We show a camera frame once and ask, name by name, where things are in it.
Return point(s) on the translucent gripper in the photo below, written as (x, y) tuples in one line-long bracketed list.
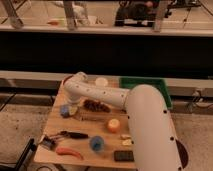
[(73, 110)]

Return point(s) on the blue sponge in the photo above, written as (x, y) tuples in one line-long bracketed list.
[(64, 111)]

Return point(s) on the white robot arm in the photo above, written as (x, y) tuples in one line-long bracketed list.
[(154, 140)]

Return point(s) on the green plastic tray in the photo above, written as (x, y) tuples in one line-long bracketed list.
[(128, 82)]

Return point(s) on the dark grape bunch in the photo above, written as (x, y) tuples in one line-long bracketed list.
[(95, 106)]

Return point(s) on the red-brown bowl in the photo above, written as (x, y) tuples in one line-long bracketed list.
[(67, 78)]

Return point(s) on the white cup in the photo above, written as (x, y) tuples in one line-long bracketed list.
[(101, 81)]

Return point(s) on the blue small cup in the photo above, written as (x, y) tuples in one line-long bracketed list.
[(96, 143)]

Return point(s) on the red chili pepper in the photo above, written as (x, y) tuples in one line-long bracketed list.
[(68, 151)]

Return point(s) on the orange fruit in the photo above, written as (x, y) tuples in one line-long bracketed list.
[(113, 125)]

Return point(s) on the yellow banana peel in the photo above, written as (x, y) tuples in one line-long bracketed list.
[(126, 140)]

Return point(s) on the black rectangular remote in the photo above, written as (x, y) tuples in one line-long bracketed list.
[(123, 156)]

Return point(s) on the seated person in background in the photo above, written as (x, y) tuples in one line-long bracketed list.
[(143, 12)]

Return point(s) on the purple bowl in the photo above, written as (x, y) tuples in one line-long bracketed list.
[(183, 154)]

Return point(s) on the black-handled brush tool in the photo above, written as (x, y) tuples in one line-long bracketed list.
[(50, 141)]

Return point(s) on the black chair frame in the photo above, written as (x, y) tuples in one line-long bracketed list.
[(29, 147)]

